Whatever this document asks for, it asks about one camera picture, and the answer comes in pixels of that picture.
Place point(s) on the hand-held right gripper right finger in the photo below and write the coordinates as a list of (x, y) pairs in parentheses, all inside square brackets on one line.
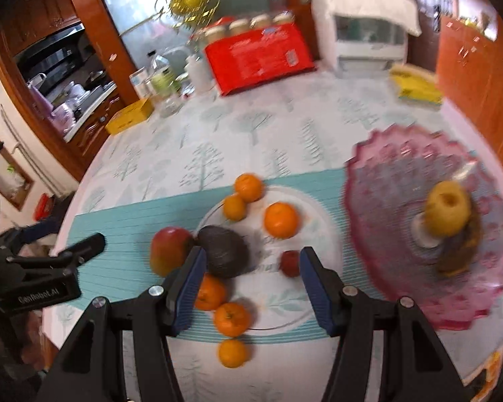
[(317, 291)]

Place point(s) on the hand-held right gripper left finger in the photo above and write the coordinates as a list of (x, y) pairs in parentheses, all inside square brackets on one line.
[(187, 291)]

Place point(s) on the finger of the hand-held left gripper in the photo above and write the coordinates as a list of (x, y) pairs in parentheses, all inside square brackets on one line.
[(37, 231), (86, 246)]

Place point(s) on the orange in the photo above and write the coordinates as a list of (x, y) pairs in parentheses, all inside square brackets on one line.
[(248, 187), (232, 319), (234, 208), (213, 293), (281, 220), (233, 353)]

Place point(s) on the small red fruit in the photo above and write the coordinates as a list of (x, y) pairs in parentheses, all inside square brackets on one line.
[(290, 264)]

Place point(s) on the clear glass plate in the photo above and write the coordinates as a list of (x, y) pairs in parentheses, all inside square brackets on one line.
[(276, 297)]

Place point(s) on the red green mango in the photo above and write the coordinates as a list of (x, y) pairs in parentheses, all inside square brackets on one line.
[(169, 251)]

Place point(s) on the dark avocado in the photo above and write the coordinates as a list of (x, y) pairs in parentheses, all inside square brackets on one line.
[(224, 251)]

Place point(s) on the pink scalloped plate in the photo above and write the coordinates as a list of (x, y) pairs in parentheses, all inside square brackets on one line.
[(381, 217)]

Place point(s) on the red object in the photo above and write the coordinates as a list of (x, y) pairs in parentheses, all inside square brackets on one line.
[(44, 207)]

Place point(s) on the teal striped placemat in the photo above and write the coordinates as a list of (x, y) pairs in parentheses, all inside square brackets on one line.
[(121, 234)]

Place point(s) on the purple kettle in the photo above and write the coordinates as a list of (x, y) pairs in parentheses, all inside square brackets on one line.
[(63, 118)]

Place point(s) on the yellow cardboard box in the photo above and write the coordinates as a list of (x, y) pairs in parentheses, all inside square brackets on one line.
[(130, 117)]

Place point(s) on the brown kiwi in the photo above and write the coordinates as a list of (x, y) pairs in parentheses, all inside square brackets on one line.
[(459, 256)]

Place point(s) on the yellow apple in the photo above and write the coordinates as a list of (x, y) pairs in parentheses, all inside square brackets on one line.
[(448, 209)]

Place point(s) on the clear glass cup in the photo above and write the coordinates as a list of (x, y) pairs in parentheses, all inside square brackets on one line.
[(169, 105)]

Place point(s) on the tree print tablecloth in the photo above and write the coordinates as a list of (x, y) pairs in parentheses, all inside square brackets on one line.
[(234, 134)]

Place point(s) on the small white carton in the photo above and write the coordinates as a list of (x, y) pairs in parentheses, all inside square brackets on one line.
[(140, 83)]

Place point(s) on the black range hood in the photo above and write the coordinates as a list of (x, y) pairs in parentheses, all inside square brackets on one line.
[(54, 56)]

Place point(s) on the clear bottle green label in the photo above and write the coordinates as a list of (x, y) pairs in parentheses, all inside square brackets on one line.
[(163, 77)]

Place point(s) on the white plastic bottle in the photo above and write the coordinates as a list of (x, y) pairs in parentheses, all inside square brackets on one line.
[(198, 73)]

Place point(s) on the yellow tissue pack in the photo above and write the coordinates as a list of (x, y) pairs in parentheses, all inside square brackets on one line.
[(417, 86)]

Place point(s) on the red flat package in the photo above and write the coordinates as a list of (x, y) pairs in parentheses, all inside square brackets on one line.
[(255, 58)]

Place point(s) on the frosted glass door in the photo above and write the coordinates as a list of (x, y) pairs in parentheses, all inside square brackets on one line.
[(142, 8)]

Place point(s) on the glass jar with lid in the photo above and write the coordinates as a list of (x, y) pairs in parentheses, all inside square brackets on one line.
[(239, 26), (260, 21), (216, 32), (283, 17)]

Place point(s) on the orange wooden cabinet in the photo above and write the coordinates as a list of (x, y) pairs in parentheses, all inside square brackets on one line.
[(473, 75)]

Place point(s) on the dark wooden door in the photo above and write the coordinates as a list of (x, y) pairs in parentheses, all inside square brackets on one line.
[(421, 16)]

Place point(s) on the white cover cloth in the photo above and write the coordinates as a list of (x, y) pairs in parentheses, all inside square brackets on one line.
[(360, 0)]

